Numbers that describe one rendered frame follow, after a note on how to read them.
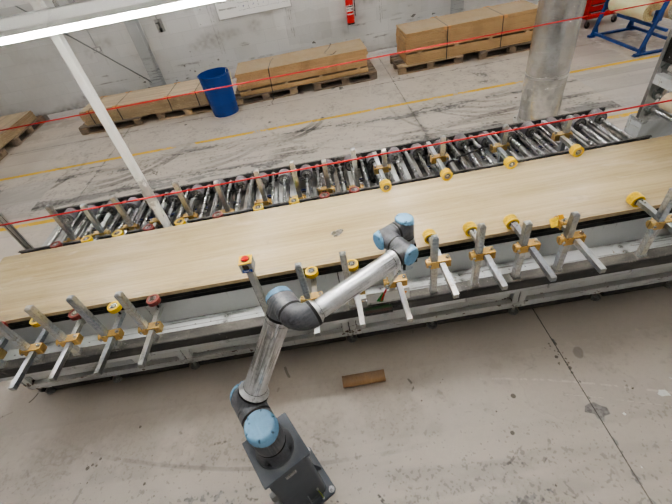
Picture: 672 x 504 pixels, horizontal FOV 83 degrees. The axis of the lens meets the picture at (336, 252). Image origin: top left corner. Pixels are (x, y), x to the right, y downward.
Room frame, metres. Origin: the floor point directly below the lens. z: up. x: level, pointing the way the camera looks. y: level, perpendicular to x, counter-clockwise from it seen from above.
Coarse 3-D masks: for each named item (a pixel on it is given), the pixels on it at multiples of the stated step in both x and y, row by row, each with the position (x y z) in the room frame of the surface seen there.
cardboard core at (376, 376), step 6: (366, 372) 1.38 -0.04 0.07; (372, 372) 1.37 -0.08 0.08; (378, 372) 1.36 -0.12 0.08; (342, 378) 1.37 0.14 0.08; (348, 378) 1.36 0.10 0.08; (354, 378) 1.35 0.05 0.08; (360, 378) 1.35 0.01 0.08; (366, 378) 1.34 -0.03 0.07; (372, 378) 1.33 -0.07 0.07; (378, 378) 1.32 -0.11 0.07; (384, 378) 1.32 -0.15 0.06; (348, 384) 1.33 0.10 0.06; (354, 384) 1.32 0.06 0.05; (360, 384) 1.32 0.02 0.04
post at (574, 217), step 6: (570, 216) 1.44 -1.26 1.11; (576, 216) 1.42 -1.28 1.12; (570, 222) 1.43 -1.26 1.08; (576, 222) 1.42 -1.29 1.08; (570, 228) 1.42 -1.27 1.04; (564, 234) 1.44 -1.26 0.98; (570, 234) 1.42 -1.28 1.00; (564, 246) 1.42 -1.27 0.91; (558, 252) 1.44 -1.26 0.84; (564, 252) 1.42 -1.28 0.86; (558, 258) 1.43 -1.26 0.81; (564, 258) 1.42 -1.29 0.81; (558, 264) 1.42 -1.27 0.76
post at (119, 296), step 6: (120, 294) 1.54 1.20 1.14; (120, 300) 1.53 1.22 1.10; (126, 300) 1.54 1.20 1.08; (126, 306) 1.53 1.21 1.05; (132, 306) 1.55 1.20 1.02; (132, 312) 1.53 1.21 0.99; (138, 312) 1.55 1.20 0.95; (132, 318) 1.53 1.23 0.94; (138, 318) 1.53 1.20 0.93; (138, 324) 1.53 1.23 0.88; (144, 324) 1.53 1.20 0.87; (156, 336) 1.54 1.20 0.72
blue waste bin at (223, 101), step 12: (204, 72) 7.33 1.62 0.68; (216, 72) 7.39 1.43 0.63; (228, 72) 7.13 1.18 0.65; (204, 84) 6.93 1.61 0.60; (216, 84) 6.88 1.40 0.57; (228, 84) 7.01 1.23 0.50; (216, 96) 6.90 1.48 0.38; (228, 96) 6.95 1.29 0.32; (216, 108) 6.93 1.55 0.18; (228, 108) 6.92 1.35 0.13
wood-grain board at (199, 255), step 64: (384, 192) 2.31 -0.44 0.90; (448, 192) 2.15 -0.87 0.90; (512, 192) 2.00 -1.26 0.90; (576, 192) 1.86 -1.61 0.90; (640, 192) 1.74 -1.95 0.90; (64, 256) 2.34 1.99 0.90; (128, 256) 2.18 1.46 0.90; (192, 256) 2.03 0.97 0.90; (256, 256) 1.89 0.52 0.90; (320, 256) 1.76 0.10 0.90; (0, 320) 1.79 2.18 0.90
